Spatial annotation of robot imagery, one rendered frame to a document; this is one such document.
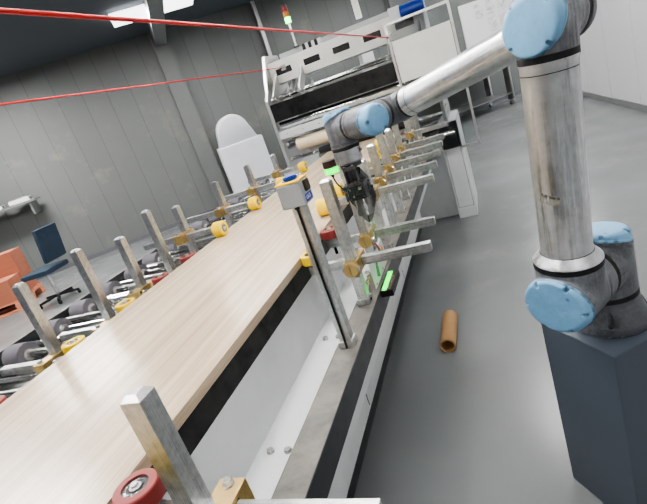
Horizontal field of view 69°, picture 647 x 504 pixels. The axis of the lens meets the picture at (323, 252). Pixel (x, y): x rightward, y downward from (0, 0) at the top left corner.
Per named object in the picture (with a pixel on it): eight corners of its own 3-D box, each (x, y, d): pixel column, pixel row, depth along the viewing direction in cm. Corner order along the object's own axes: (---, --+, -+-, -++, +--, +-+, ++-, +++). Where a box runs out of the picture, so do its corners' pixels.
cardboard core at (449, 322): (455, 308, 266) (454, 338, 239) (458, 321, 268) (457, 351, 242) (441, 311, 269) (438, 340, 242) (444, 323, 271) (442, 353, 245)
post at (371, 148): (402, 236, 233) (374, 142, 219) (401, 239, 230) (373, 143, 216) (395, 238, 235) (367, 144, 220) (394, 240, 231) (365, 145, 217)
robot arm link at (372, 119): (390, 95, 138) (361, 103, 147) (362, 106, 132) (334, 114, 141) (398, 127, 140) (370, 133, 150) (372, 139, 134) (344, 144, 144)
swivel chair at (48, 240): (89, 285, 681) (55, 221, 651) (77, 298, 628) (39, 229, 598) (49, 299, 676) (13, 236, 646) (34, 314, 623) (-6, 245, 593)
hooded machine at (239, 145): (276, 189, 935) (247, 108, 887) (285, 192, 867) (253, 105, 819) (236, 205, 917) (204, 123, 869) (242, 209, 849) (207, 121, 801)
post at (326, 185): (373, 305, 166) (330, 175, 152) (371, 310, 163) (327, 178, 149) (364, 307, 168) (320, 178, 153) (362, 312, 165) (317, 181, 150)
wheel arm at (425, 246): (433, 250, 156) (430, 238, 155) (432, 254, 153) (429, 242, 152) (314, 273, 172) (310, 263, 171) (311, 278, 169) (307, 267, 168)
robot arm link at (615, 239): (649, 276, 124) (641, 214, 119) (623, 308, 115) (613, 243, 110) (587, 271, 136) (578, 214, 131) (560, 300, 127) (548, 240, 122)
